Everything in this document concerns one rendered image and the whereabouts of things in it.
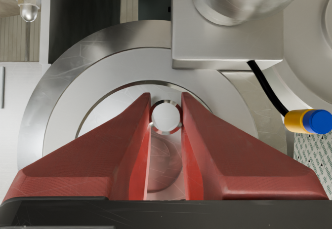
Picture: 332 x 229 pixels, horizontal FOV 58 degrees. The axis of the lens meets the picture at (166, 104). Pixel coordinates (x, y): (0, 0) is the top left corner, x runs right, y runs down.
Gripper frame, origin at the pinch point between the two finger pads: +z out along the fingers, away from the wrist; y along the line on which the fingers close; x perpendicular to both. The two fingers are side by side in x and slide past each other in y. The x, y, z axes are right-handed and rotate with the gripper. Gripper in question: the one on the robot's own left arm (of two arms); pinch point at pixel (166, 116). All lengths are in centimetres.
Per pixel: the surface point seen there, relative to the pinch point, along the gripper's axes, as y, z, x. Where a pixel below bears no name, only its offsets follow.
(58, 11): 6.6, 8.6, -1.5
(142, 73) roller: 1.3, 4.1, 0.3
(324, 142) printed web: -17.1, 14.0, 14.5
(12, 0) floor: 166, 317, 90
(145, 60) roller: 1.1, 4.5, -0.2
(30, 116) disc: 7.4, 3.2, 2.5
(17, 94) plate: 24.6, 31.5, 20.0
